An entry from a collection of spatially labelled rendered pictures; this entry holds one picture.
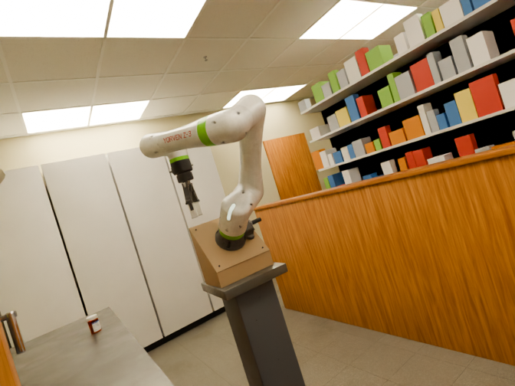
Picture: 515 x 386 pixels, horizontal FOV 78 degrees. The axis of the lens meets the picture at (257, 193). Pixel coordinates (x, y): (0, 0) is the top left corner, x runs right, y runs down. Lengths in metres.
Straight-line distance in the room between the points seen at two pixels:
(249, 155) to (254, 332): 0.78
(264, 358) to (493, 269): 1.26
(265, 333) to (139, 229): 2.49
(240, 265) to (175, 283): 2.46
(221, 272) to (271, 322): 0.34
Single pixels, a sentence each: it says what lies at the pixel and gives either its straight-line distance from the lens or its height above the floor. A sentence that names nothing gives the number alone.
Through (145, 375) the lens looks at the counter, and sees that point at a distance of 0.95.
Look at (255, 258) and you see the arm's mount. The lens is 1.51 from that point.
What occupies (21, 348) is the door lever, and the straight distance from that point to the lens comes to 0.88.
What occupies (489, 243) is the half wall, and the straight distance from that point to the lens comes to 2.04.
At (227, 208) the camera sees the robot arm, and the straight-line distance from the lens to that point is 1.35.
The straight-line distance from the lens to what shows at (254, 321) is 1.53.
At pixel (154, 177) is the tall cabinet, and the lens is 3.89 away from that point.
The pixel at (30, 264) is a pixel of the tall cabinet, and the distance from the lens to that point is 3.72.
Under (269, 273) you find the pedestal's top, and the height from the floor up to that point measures 0.93.
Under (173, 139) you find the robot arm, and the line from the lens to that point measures 1.32.
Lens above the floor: 1.29
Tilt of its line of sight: level
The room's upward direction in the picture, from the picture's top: 17 degrees counter-clockwise
